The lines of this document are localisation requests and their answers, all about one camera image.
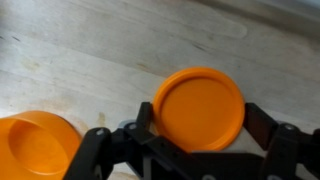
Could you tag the orange plastic bowl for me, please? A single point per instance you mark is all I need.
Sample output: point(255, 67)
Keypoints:
point(33, 146)

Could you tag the orange plastic lid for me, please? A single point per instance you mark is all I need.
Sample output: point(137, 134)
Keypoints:
point(200, 110)

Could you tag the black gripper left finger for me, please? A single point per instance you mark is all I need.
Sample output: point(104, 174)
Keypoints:
point(93, 150)

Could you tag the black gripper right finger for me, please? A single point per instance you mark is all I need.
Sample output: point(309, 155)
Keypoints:
point(283, 146)

